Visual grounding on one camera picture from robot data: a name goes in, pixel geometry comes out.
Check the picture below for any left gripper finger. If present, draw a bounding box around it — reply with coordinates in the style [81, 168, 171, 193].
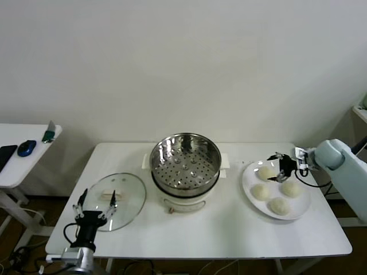
[101, 190, 118, 223]
[72, 188, 88, 219]

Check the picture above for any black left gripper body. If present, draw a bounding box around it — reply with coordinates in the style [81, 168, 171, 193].
[70, 210, 106, 249]

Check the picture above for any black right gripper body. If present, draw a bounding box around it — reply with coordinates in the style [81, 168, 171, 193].
[279, 154, 299, 176]

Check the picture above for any white steamed baozi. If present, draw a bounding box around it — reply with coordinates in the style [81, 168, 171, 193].
[257, 167, 278, 182]
[251, 184, 271, 201]
[268, 197, 290, 215]
[280, 182, 302, 198]

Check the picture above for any glass lid with beige handle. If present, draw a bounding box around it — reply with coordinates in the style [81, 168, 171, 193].
[85, 172, 147, 232]

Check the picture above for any stainless steel steamer basket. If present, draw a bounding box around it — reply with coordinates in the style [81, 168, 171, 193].
[142, 132, 231, 197]

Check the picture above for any white right wrist adapter box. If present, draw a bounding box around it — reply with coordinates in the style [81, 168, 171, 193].
[294, 146, 310, 170]

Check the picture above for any white round plate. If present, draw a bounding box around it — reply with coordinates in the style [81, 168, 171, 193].
[241, 160, 313, 221]

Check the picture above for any white side table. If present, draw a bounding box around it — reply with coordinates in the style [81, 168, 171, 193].
[0, 123, 63, 250]

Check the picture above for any white electric cooker pot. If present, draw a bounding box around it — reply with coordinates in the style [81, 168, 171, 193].
[151, 168, 228, 215]

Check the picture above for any blue computer mouse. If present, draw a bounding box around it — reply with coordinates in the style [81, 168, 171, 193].
[17, 140, 37, 158]

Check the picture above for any green utility knife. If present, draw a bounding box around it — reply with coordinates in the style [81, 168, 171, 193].
[42, 120, 57, 143]

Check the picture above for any white shelf table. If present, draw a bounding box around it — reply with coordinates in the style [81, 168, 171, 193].
[352, 104, 367, 129]

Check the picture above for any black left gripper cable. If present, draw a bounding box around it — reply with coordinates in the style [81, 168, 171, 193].
[63, 222, 80, 248]

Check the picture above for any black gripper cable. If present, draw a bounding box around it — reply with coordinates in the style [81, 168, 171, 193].
[63, 222, 80, 248]
[296, 168, 332, 188]

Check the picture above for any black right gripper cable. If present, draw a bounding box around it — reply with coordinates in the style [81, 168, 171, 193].
[296, 168, 332, 188]

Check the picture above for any white floor cable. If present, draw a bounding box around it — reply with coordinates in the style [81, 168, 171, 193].
[21, 207, 47, 227]

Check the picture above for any black cable under table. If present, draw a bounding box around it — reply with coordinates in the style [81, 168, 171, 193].
[113, 259, 161, 275]

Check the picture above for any black floor cable tangle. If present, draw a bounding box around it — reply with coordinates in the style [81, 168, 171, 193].
[0, 245, 48, 275]

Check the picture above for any white metal frame base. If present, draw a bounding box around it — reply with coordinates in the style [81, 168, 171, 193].
[338, 216, 362, 227]

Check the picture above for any white cable under table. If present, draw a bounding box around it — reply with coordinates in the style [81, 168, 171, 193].
[197, 259, 240, 275]

